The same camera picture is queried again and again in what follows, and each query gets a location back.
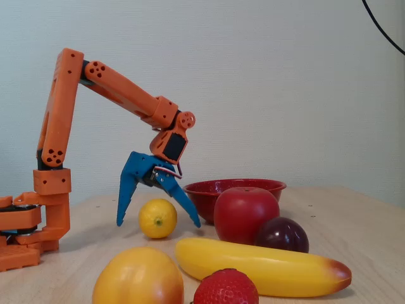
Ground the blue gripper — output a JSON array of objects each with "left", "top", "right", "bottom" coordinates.
[{"left": 116, "top": 151, "right": 202, "bottom": 229}]

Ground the yellow lemon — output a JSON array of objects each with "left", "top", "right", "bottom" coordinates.
[{"left": 138, "top": 198, "right": 178, "bottom": 239}]

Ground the red speckled bowl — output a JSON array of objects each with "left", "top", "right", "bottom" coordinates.
[{"left": 182, "top": 179, "right": 287, "bottom": 225}]

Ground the yellow orange round fruit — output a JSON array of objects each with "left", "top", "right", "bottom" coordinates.
[{"left": 92, "top": 246, "right": 185, "bottom": 304}]

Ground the red apple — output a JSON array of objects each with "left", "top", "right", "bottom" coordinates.
[{"left": 213, "top": 186, "right": 281, "bottom": 245}]

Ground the red strawberry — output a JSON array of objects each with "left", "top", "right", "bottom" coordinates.
[{"left": 193, "top": 268, "right": 259, "bottom": 304}]

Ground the yellow banana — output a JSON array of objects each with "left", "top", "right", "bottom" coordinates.
[{"left": 174, "top": 237, "right": 352, "bottom": 298}]

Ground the dark purple plum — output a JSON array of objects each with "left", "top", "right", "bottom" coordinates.
[{"left": 254, "top": 217, "right": 310, "bottom": 254}]

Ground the white red servo cable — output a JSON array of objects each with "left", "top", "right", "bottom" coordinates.
[{"left": 153, "top": 162, "right": 184, "bottom": 180}]

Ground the thin black cable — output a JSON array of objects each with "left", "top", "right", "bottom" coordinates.
[{"left": 362, "top": 0, "right": 405, "bottom": 56}]

